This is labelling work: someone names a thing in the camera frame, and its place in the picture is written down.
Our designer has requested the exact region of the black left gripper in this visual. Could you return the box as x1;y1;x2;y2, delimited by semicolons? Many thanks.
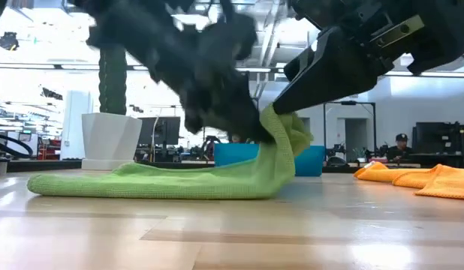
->
156;10;275;146

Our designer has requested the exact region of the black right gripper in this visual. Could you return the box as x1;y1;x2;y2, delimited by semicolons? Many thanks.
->
273;0;428;116

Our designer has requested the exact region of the green microfiber towel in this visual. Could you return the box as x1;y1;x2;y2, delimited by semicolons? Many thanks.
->
27;103;315;200

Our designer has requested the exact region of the orange microfiber towel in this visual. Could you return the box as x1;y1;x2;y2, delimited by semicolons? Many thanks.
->
354;160;464;201

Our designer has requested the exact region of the black background monitor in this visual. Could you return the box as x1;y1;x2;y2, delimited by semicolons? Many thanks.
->
137;115;182;148

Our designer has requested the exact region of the teal plastic bin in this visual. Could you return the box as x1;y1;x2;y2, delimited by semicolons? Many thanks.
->
213;142;326;177

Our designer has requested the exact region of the person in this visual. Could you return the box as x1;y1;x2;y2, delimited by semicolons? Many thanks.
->
385;133;416;163

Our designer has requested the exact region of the white hexagonal plant pot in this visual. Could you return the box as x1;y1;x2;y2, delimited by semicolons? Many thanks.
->
80;112;143;172

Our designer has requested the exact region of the long ceiling light strip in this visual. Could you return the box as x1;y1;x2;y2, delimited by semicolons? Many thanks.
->
0;63;150;71
384;70;464;79

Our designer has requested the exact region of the green cactus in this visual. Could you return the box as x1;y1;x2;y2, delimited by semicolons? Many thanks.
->
98;44;128;116

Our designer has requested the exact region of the black background cabinet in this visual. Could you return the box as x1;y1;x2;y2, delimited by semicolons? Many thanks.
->
411;121;464;155

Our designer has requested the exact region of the white pillar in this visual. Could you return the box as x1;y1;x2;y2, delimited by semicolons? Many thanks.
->
61;89;95;161

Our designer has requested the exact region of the black round ceiling fixture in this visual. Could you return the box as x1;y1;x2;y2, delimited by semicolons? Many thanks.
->
0;31;20;52

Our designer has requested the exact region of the black background rig frame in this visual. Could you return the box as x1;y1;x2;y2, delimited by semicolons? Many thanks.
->
322;100;378;158

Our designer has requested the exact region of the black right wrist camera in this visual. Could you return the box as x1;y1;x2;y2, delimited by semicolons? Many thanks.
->
406;18;464;76

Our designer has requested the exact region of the black aluminium table frame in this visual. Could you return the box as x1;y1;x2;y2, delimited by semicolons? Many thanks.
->
0;159;464;177

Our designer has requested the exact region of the black curved hose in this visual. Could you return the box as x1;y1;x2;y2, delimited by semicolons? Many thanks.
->
0;131;35;159

